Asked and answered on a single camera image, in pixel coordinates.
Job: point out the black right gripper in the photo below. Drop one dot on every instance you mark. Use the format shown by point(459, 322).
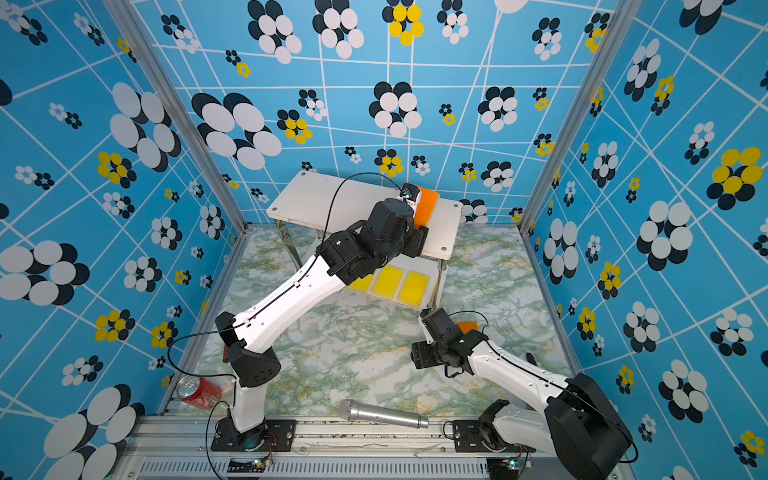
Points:
point(420, 355)

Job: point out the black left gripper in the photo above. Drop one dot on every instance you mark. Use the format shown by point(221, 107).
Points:
point(417, 241)

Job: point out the orange sponge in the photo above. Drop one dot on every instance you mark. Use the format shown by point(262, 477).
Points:
point(426, 205)
point(466, 327)

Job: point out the yellow sponge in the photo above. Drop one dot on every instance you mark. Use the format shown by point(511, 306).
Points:
point(414, 289)
point(362, 284)
point(387, 283)

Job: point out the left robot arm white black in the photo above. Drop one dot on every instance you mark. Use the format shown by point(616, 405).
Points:
point(341, 259)

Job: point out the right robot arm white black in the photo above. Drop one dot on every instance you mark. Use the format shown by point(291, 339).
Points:
point(569, 418)

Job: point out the white two-tier shelf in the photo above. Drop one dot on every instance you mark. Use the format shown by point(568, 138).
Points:
point(327, 204)

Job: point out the silver microphone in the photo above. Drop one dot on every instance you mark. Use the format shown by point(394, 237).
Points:
point(352, 410)

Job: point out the red soda can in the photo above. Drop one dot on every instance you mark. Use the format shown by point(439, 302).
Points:
point(198, 392)

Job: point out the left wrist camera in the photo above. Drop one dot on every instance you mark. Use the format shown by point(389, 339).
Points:
point(410, 194)

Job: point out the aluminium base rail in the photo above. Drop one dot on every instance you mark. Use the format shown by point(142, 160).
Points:
point(176, 447)

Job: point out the aluminium frame post left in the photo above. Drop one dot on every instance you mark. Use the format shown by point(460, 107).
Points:
point(126, 20)

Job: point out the aluminium frame post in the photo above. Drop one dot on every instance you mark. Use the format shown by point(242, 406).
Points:
point(126, 20)
point(621, 21)

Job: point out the aluminium frame post right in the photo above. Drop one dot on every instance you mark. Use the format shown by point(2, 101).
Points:
point(621, 21)

